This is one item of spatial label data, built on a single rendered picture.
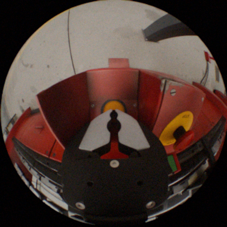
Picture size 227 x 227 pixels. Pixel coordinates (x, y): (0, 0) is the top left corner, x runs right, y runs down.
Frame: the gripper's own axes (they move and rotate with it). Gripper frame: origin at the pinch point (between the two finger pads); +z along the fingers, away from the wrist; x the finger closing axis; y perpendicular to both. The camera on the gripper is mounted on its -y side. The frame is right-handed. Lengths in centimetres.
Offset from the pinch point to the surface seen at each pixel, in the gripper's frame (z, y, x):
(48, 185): -19, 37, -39
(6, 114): 56, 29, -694
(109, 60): 71, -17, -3
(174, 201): -47, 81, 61
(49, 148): 3.6, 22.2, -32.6
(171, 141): -4.7, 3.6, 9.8
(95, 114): 1.3, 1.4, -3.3
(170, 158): -5.7, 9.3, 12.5
